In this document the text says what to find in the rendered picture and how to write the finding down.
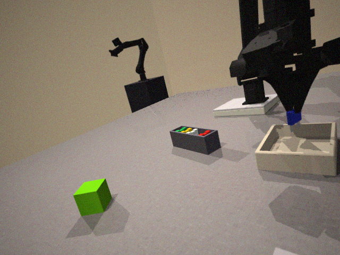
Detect green cube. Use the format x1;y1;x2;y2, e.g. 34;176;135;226
73;178;112;216

